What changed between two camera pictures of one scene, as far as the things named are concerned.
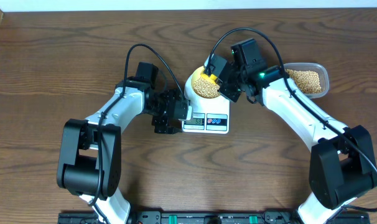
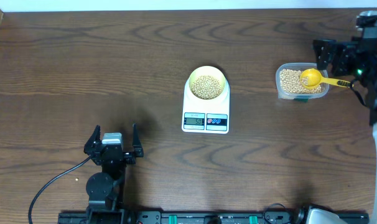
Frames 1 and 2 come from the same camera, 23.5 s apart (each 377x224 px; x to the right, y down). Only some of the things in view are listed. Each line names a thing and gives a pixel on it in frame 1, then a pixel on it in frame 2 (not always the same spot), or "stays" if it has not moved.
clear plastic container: x=311 y=79 stays
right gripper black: x=225 y=90 -> x=343 y=50
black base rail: x=181 y=217 stays
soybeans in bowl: x=206 y=88 stays
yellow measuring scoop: x=212 y=78 -> x=312 y=78
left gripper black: x=168 y=125 -> x=112 y=154
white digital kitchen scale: x=209 y=115 stays
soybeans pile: x=307 y=81 stays
